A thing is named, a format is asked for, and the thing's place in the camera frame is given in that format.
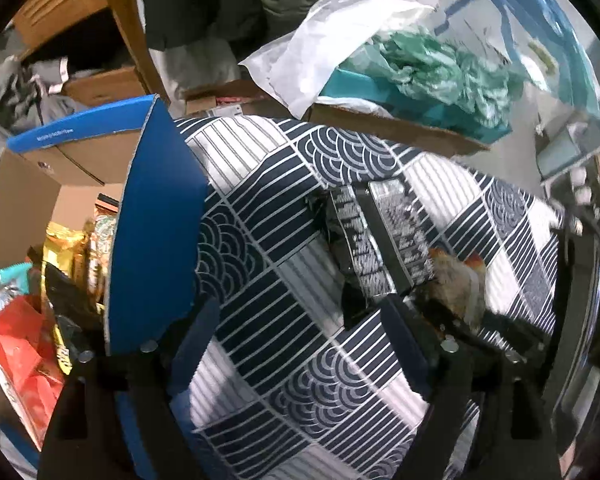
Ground dark snack packet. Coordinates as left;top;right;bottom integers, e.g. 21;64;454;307
42;260;106;361

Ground teal snack packet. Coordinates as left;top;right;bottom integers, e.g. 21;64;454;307
0;265;33;311

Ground light grey cloth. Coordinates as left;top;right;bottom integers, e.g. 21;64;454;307
150;40;242;106

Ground grey garment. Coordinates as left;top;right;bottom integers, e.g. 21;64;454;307
0;55;88;126

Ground black snack packet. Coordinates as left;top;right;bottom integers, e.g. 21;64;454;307
327;185;396;298
367;180;433;286

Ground red snack packet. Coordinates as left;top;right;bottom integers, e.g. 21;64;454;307
0;297;66;428

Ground blue white plastic bag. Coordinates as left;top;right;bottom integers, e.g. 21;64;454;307
390;0;600;121

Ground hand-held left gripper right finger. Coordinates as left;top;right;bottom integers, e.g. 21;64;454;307
379;296;565;480

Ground dark green jacket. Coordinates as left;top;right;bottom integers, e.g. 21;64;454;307
130;0;391;51

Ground green plastic bag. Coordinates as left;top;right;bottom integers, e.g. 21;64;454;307
340;27;526;131

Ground navy white patterned tablecloth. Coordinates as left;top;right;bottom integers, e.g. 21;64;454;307
172;115;576;480

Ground teal box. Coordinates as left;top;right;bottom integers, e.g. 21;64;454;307
320;70;511;141

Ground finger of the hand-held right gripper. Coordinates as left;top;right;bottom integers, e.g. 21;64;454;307
472;307;551;356

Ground blue cardboard box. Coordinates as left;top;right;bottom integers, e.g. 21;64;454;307
0;94;211;480

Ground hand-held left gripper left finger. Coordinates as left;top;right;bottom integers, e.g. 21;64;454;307
37;297;222;480

